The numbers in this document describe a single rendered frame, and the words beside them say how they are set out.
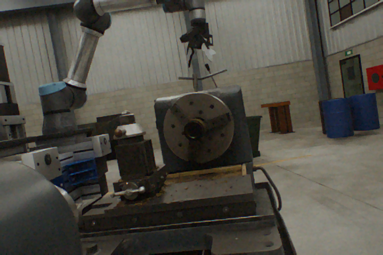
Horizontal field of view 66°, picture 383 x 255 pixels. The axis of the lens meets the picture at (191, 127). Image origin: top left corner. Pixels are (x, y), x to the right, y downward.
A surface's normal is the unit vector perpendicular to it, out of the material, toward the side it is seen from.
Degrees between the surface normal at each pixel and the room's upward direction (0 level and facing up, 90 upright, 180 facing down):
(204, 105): 90
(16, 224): 65
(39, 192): 51
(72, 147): 90
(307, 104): 90
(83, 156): 90
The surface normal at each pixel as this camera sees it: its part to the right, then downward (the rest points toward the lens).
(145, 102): 0.10, 0.04
